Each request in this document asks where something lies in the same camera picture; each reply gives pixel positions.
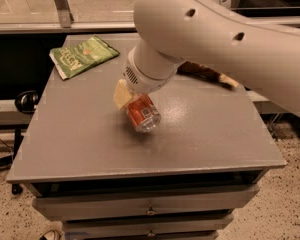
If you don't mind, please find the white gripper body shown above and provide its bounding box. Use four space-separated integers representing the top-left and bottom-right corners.
123 39 184 94

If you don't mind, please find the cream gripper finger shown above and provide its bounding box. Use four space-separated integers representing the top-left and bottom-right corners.
113 79 133 109

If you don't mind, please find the orange soda can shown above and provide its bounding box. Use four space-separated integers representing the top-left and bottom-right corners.
126 94 161 133

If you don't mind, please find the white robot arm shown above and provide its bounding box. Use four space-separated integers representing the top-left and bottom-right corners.
123 0 300 117

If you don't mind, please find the brown sea salt chip bag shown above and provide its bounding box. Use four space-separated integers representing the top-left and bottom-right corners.
177 62 239 88

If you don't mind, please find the green jalapeno chip bag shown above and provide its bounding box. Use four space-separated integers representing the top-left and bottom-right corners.
49 35 119 80

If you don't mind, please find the black round object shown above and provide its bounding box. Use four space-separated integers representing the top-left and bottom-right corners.
14 90 39 114

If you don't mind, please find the grey drawer cabinet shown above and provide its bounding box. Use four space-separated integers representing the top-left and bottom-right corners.
6 33 288 240

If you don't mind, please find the upper grey drawer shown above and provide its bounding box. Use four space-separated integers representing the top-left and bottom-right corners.
33 184 259 221

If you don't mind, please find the grey drawer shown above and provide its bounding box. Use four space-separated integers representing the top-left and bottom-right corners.
33 184 259 221
63 214 233 239

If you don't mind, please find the glass railing barrier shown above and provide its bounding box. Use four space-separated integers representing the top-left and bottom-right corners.
0 0 300 34

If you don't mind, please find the lower grey drawer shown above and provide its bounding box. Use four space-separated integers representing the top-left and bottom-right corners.
63 214 233 239

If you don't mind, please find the white shoe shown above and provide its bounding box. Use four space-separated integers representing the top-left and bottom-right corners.
39 230 60 240

